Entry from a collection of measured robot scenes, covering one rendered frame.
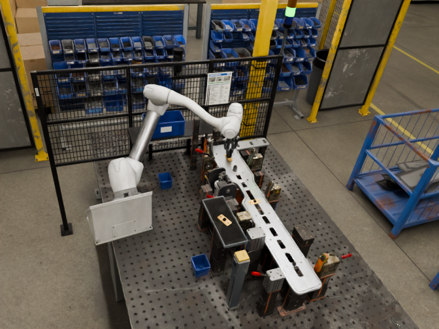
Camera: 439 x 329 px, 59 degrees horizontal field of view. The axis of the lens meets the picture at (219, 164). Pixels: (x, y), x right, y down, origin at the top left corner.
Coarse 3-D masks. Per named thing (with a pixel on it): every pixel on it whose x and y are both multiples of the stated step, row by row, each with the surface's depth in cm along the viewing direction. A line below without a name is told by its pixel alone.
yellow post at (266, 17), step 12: (264, 0) 293; (276, 0) 291; (264, 12) 295; (264, 24) 300; (264, 36) 306; (264, 48) 313; (264, 60) 320; (264, 72) 328; (252, 84) 332; (252, 96) 339; (252, 120) 356; (240, 132) 370
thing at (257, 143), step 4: (244, 140) 316; (248, 140) 316; (252, 140) 317; (256, 140) 318; (260, 140) 318; (240, 144) 311; (244, 144) 312; (248, 144) 312; (256, 144) 313; (260, 144) 314; (264, 144) 314; (268, 144) 315; (236, 148) 306; (240, 148) 307; (244, 148) 307; (248, 148) 309
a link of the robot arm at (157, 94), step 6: (150, 84) 268; (144, 90) 267; (150, 90) 265; (156, 90) 264; (162, 90) 265; (168, 90) 266; (150, 96) 266; (156, 96) 265; (162, 96) 265; (156, 102) 272; (162, 102) 269
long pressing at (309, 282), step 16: (224, 160) 293; (240, 160) 295; (240, 176) 280; (256, 192) 269; (256, 208) 256; (256, 224) 245; (272, 224) 247; (272, 240) 236; (288, 240) 237; (272, 256) 227; (288, 272) 219; (304, 272) 220; (304, 288) 212; (320, 288) 214
